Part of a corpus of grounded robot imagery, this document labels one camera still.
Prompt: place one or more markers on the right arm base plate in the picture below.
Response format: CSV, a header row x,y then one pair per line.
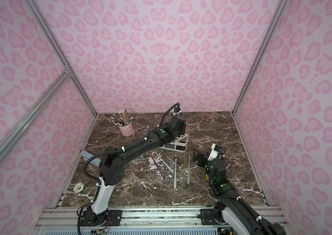
x,y
209,216

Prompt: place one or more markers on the bundle of coloured pencils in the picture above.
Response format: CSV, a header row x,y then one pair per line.
x,y
122,118

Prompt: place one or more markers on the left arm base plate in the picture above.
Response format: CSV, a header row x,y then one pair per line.
x,y
90,219

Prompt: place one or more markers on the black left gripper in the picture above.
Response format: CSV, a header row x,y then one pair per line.
x,y
179,132

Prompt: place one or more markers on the light blue angled toothbrush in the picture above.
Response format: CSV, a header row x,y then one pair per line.
x,y
167,166

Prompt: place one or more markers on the pink metal pencil bucket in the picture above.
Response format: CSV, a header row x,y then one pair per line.
x,y
127,130

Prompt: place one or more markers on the aluminium front rail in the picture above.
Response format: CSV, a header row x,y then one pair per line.
x,y
136,220

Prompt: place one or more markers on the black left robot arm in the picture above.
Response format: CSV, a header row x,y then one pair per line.
x,y
113,160

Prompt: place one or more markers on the cream toothbrush holder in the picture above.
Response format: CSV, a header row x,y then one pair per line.
x,y
178,145

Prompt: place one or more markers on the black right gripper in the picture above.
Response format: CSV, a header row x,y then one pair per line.
x,y
202,158

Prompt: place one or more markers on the white tape roll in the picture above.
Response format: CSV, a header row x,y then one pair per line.
x,y
79,188

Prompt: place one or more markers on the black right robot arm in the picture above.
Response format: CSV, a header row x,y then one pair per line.
x,y
230,208

